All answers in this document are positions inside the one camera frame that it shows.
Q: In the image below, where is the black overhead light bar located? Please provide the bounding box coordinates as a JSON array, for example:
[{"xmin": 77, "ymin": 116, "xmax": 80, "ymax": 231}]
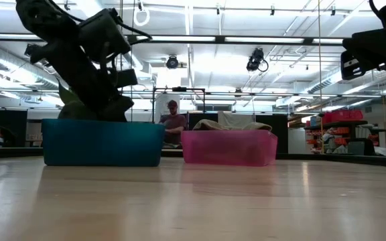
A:
[{"xmin": 0, "ymin": 32, "xmax": 350, "ymax": 46}]

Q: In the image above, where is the blue plastic bin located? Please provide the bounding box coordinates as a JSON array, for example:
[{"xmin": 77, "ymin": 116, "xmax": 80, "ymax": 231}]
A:
[{"xmin": 41, "ymin": 118, "xmax": 166, "ymax": 167}]

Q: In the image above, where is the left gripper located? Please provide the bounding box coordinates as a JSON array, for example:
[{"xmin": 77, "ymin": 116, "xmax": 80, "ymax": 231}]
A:
[{"xmin": 24, "ymin": 42, "xmax": 139, "ymax": 123}]

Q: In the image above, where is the pink translucent plastic bin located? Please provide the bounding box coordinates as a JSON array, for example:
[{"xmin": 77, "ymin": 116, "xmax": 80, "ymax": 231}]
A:
[{"xmin": 180, "ymin": 129, "xmax": 279, "ymax": 167}]

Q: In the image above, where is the white hanging ring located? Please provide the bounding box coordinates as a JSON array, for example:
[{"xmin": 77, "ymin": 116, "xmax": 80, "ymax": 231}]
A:
[{"xmin": 133, "ymin": 5, "xmax": 151, "ymax": 27}]

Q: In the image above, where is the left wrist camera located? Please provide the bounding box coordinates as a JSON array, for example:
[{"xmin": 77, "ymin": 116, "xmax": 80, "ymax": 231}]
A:
[{"xmin": 78, "ymin": 7, "xmax": 132, "ymax": 64}]

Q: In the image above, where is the tan bucket hat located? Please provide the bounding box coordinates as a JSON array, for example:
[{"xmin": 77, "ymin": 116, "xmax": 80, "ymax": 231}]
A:
[{"xmin": 192, "ymin": 118, "xmax": 273, "ymax": 132}]

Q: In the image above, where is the black ceiling camera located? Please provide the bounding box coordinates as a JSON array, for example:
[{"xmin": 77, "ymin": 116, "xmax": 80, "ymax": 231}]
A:
[
  {"xmin": 245, "ymin": 47, "xmax": 270, "ymax": 73},
  {"xmin": 166, "ymin": 55, "xmax": 180, "ymax": 70}
]

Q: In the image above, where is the shelf with red bins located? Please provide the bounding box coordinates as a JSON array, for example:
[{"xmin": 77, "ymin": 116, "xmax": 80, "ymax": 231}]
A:
[{"xmin": 304, "ymin": 109, "xmax": 386, "ymax": 157}]

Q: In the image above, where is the black aluminium table frame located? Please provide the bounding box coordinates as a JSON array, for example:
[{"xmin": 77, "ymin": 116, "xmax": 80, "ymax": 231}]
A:
[{"xmin": 0, "ymin": 146, "xmax": 386, "ymax": 169}]

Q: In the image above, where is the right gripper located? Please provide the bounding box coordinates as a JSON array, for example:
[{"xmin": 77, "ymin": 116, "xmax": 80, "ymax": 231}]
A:
[{"xmin": 340, "ymin": 19, "xmax": 386, "ymax": 82}]

